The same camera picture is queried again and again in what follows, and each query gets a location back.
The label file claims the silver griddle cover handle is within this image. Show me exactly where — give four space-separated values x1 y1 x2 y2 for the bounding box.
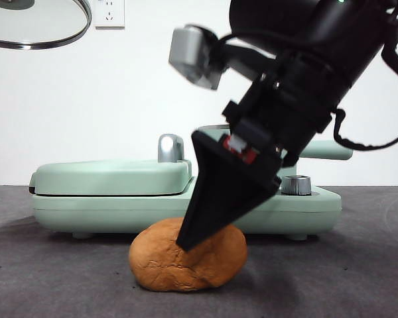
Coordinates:
157 133 186 164

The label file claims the green griddle cover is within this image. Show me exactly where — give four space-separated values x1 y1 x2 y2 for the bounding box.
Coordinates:
28 158 193 197

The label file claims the silver control knob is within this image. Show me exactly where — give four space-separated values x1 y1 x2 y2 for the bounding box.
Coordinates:
281 174 312 196

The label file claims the green pot with handle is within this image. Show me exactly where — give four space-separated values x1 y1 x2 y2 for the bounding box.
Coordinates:
197 125 354 180

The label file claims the glass lid with green knob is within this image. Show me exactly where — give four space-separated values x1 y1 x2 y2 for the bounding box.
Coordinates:
0 0 93 50

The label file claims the brown potato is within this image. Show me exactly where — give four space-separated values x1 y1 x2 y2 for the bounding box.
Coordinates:
128 217 249 293

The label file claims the white wall socket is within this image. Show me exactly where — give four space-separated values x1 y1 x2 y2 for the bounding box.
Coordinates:
94 0 125 29

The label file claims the green breakfast maker base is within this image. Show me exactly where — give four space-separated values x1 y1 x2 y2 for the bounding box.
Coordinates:
31 184 342 240

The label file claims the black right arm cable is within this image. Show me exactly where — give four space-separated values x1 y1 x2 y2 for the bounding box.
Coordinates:
331 0 398 150

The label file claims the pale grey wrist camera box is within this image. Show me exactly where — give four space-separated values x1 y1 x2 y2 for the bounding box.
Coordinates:
168 26 227 91

